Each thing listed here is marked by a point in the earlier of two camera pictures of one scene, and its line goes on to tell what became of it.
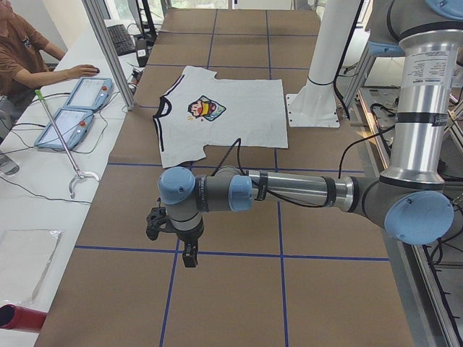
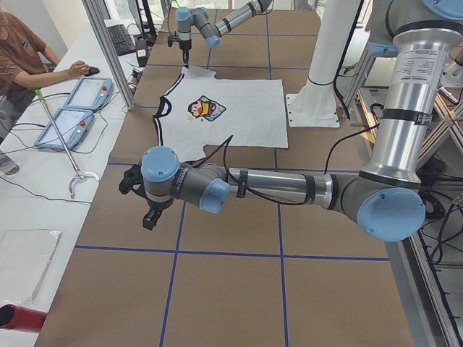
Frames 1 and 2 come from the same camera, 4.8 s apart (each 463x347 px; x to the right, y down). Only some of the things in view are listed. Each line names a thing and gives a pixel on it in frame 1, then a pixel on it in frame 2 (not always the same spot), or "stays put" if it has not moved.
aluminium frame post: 108,49 stays put
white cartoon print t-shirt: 198,110 stays put
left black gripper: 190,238 → 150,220
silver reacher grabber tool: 79,173 stays put
